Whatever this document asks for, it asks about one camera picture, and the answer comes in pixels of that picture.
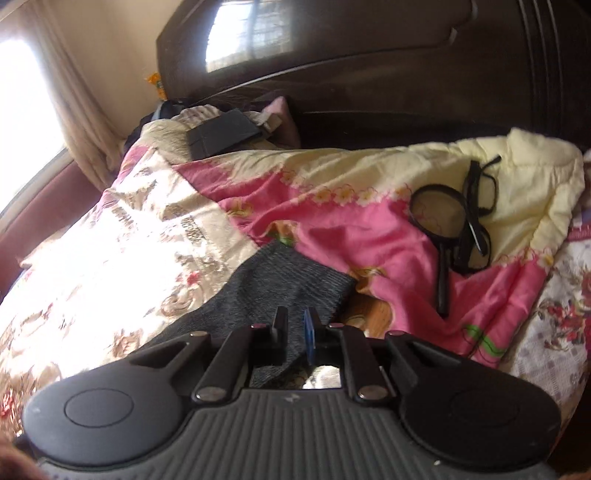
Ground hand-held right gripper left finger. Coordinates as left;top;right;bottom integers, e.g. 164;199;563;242
133;306;290;404

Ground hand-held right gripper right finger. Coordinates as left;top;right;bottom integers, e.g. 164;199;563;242
302;308;451;403

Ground dark grey pants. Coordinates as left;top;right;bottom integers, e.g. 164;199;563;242
139;240;358;388

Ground pink floral quilt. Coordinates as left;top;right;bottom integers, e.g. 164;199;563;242
171;127;586;370

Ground beige floral bedspread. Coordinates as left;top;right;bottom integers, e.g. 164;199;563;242
0;105;296;444

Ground black magnifying glass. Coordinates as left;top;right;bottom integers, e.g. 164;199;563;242
409;184;471;318

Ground flat black box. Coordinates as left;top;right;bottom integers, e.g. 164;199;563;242
186;109;265;160

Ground pink pillow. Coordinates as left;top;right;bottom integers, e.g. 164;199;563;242
265;96;302;149

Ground black eyeglasses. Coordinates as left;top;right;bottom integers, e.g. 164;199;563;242
450;155;503;273

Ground dark clothes heap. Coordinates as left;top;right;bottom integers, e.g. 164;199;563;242
122;98;197;155

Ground white red-flowered cloth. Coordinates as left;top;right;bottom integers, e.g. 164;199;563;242
501;148;591;409

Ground maroon padded window ledge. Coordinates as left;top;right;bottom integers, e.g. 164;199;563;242
0;159;112;297

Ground dark wooden headboard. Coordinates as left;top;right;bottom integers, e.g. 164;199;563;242
154;0;591;151

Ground yellow packet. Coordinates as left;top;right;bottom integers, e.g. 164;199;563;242
144;72;167;100

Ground beige curtain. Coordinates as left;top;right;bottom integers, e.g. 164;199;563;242
25;0;145;193

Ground bright window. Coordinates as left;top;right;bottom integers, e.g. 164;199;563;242
0;37;66;219

